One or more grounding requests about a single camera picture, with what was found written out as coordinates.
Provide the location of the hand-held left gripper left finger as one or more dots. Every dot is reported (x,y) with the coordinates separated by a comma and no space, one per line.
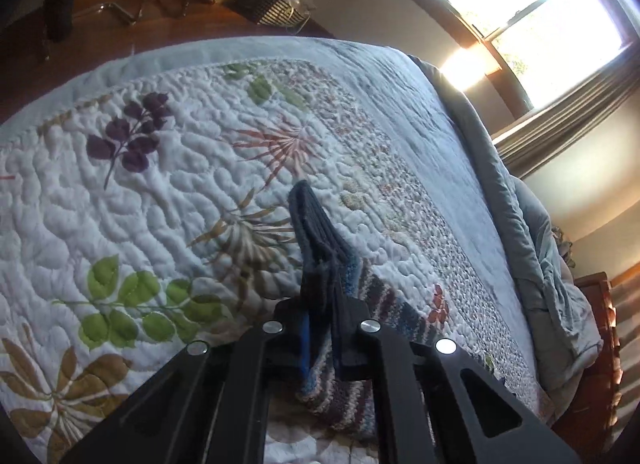
(303,350)

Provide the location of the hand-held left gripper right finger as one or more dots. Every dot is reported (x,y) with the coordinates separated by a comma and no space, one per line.
(351,344)

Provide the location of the striped knit sweater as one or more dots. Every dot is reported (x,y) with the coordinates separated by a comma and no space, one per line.
(320,244)

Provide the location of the grey comforter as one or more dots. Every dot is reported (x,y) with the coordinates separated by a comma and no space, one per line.
(525,244)

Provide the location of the floral quilted bedspread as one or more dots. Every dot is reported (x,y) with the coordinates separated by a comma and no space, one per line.
(150,219)

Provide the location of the beige striped curtain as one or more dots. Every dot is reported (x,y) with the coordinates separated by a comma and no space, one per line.
(565,123)

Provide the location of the slatted heater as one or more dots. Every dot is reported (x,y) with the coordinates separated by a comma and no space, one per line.
(270,8)

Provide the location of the window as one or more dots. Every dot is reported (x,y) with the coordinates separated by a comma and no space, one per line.
(525,8)

